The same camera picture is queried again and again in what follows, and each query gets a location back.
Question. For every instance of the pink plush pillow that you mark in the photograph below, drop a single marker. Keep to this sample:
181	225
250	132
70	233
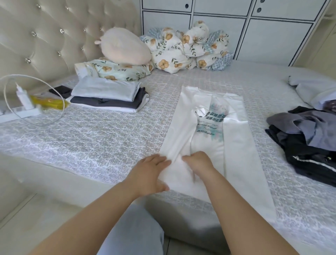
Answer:
126	46

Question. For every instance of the bed with grey patterned sheet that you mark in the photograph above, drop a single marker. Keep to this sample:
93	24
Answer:
105	142

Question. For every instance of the white printed t-shirt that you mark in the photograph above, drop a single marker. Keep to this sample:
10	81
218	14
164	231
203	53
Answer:
246	152

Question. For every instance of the white door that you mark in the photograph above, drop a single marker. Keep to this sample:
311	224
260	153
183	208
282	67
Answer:
320	47

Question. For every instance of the black phone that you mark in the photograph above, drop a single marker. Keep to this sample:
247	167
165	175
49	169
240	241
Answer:
62	91

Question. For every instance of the floral bunched quilt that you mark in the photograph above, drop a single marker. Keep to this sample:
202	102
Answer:
223	58

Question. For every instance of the person's right hand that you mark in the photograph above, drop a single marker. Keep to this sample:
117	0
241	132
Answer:
199	164

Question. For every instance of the person's right forearm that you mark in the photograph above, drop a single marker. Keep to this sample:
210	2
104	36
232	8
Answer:
246	220

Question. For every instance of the yellow packet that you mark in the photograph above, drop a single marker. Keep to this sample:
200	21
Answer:
47	102

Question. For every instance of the dark purple patterned garment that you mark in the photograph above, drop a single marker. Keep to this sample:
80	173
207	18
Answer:
330	106

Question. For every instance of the white packet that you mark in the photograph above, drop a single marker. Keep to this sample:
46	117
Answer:
84	69

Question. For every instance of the white wardrobe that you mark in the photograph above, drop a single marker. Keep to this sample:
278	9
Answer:
273	37

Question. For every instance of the beige tufted headboard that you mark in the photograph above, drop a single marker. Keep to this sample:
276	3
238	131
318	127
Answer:
52	37

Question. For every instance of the person's left hand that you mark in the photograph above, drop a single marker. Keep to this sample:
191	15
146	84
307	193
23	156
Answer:
147	176

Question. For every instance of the person's left forearm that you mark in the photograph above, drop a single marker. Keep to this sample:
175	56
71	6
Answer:
84	226

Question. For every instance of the white power strip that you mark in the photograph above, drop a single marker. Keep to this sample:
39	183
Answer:
18	114

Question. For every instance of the floral pillow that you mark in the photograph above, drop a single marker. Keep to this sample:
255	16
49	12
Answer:
123	71

